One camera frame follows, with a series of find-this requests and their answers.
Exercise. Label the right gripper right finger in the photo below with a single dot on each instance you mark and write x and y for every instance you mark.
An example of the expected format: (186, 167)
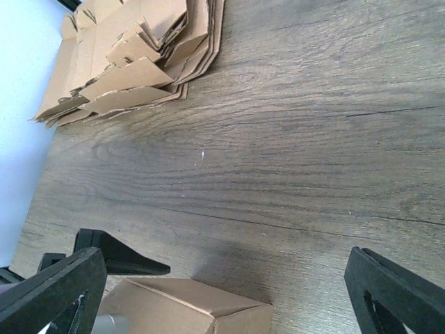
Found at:
(387, 298)

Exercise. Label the brown cardboard box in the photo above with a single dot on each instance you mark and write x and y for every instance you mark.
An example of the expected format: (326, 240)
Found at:
(176, 305)

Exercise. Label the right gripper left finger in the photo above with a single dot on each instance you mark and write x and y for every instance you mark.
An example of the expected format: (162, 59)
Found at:
(64, 297)

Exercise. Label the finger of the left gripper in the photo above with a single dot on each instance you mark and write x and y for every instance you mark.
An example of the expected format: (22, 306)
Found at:
(49, 259)
(120, 259)

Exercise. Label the stack of flat cardboard sheets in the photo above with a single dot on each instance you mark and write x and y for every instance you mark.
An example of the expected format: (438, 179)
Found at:
(120, 56)

